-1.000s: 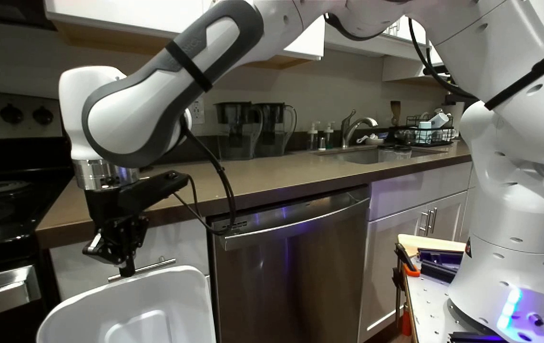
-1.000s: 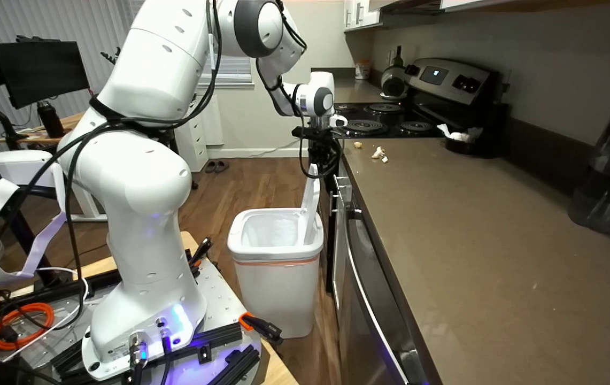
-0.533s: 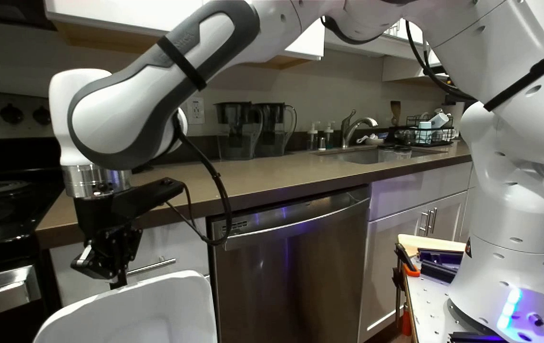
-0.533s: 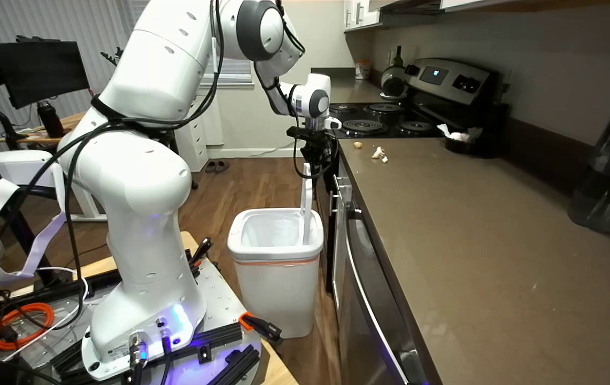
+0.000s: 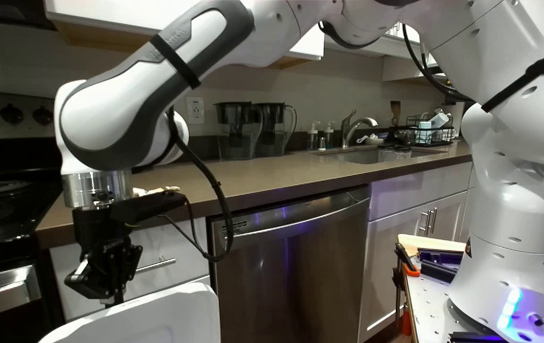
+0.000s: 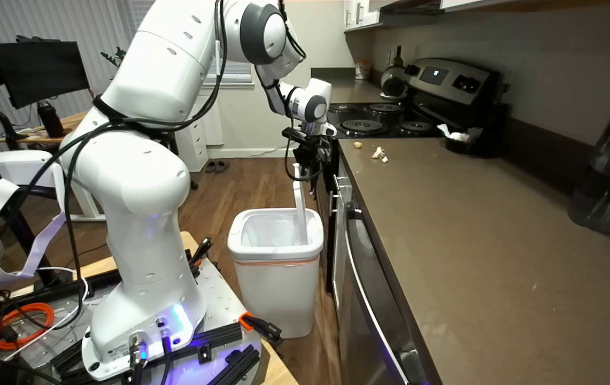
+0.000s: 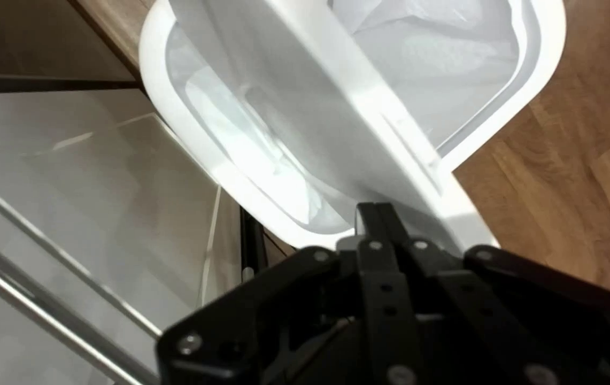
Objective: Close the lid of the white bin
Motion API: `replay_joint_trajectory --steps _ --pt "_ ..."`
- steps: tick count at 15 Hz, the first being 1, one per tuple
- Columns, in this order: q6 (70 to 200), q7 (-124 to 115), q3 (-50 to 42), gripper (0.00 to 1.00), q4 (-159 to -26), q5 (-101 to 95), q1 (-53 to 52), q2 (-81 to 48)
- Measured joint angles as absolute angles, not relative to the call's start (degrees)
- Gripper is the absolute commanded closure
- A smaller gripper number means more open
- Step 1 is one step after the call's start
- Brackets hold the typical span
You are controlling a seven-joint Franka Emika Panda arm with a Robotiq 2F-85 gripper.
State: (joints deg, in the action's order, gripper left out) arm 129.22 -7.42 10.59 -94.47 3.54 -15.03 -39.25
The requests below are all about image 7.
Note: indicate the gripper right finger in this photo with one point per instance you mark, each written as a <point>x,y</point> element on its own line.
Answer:
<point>561,299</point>

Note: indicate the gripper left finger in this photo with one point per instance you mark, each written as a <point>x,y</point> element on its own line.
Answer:
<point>385,299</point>

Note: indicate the white bin lid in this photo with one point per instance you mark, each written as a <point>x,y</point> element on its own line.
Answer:
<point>310,101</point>

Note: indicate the white bin liner bag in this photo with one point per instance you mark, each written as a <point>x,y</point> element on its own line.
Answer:
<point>433,59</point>

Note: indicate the white bin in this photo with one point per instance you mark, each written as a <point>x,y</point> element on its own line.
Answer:
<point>187,128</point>

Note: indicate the glossy grey cabinet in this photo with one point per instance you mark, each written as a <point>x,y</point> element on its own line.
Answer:
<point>96,203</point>

